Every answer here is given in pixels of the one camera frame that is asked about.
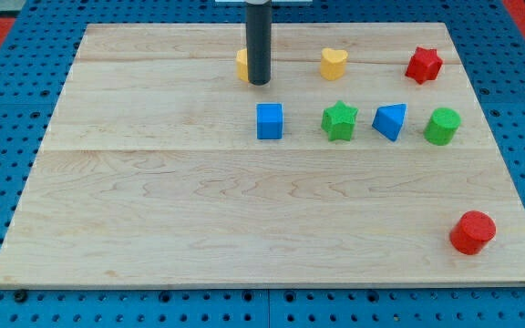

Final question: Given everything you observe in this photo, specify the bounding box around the red cylinder block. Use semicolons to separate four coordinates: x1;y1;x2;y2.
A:
449;210;497;255

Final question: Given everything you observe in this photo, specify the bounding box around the blue triangle block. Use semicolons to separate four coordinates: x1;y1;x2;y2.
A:
372;103;407;142

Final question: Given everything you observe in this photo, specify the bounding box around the red star block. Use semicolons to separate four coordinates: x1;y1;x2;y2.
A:
405;46;443;85

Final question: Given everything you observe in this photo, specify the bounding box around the blue cube block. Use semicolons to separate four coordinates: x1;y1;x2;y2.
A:
256;103;283;139

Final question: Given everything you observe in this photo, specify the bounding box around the light wooden board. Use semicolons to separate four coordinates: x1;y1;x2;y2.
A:
0;23;525;290

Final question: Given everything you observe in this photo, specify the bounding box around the green cylinder block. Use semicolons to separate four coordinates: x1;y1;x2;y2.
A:
424;108;461;146

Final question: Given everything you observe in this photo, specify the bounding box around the yellow heart block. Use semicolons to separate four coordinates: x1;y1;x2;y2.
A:
320;47;348;81

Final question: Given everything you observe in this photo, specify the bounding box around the green star block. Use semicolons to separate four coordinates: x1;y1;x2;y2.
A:
321;100;358;141

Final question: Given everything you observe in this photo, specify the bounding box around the yellow hexagon block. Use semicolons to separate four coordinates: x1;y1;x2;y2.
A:
235;48;250;83

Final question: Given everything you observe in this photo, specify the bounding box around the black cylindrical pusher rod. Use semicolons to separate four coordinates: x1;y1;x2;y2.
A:
245;0;273;86

